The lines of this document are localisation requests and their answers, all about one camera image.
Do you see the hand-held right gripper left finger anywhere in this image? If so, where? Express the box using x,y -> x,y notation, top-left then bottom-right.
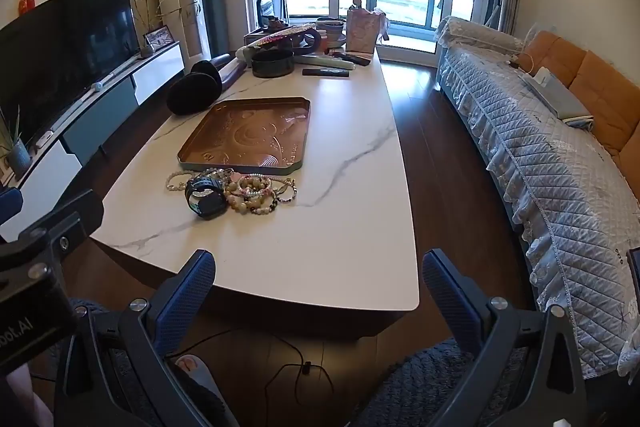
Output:
54,249 -> 236,427

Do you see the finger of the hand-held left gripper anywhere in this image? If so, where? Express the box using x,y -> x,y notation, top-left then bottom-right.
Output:
0,188 -> 24,226
0,189 -> 106,270

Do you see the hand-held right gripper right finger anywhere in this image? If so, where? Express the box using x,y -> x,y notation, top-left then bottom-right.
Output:
422,248 -> 587,427

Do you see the black wrist watch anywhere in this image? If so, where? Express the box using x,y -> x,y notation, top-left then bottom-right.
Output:
185,174 -> 230,220

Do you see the large beige bead bracelet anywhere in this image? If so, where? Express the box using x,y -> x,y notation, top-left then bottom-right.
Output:
223,177 -> 275,215

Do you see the white pearl bracelet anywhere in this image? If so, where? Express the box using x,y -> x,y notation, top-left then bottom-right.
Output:
166,169 -> 198,194

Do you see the pink bead bracelet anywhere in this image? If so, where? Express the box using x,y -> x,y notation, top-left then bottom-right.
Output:
239,175 -> 273,200

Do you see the dark bracelet with gold clasp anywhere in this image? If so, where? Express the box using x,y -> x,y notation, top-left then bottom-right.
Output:
272,177 -> 299,206

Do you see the copper metal tray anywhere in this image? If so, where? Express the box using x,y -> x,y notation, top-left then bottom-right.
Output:
177,97 -> 312,172

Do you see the potted plant in grey pot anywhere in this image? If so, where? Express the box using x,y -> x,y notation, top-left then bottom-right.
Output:
0,107 -> 34,175

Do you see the person's foot in slipper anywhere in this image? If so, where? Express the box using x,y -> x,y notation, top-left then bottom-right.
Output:
176,354 -> 217,385

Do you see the person's right leg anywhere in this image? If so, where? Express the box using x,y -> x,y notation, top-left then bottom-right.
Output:
350,337 -> 531,427

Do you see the person's leg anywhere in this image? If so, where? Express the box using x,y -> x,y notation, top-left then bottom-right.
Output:
350,337 -> 531,427
65,297 -> 238,427

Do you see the person's left leg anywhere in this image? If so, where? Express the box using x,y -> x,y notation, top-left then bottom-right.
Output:
65,297 -> 238,427

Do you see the white and teal television cabinet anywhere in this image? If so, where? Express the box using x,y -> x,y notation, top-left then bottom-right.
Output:
0,41 -> 187,243

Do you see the grey quilted sofa cover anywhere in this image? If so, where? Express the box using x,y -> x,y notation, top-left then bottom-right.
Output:
434,16 -> 640,378

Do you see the flat screen television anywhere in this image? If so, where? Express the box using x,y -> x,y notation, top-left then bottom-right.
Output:
0,0 -> 142,152

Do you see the white rod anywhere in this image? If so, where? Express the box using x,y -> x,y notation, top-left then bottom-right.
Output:
90,52 -> 147,92

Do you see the dark phone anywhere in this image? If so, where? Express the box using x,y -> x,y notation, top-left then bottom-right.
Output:
626,247 -> 640,290

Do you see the purple cylinder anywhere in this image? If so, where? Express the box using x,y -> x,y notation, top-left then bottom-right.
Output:
212,53 -> 249,90

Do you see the bamboo plant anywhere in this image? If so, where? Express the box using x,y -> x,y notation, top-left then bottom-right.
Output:
129,0 -> 201,58

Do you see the black round tin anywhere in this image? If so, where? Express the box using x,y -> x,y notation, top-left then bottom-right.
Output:
251,49 -> 295,78

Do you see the orange sofa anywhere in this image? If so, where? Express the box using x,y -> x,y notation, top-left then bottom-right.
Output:
515,31 -> 640,198

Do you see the pale green case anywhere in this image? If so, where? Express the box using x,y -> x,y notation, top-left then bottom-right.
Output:
295,54 -> 357,72

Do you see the woven straw fan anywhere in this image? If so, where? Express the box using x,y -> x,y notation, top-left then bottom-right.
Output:
247,23 -> 321,52

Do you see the dark tea set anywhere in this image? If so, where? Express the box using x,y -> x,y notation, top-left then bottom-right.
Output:
261,14 -> 292,34

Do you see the stack of ceramic bowls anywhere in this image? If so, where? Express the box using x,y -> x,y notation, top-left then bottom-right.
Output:
315,17 -> 347,50

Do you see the white floor stand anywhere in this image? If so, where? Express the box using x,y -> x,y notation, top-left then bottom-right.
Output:
487,0 -> 521,32

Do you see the black floor cable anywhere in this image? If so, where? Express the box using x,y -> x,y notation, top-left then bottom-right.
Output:
170,327 -> 336,403

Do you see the small photo frame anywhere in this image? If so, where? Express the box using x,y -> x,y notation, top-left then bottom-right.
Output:
143,25 -> 176,52

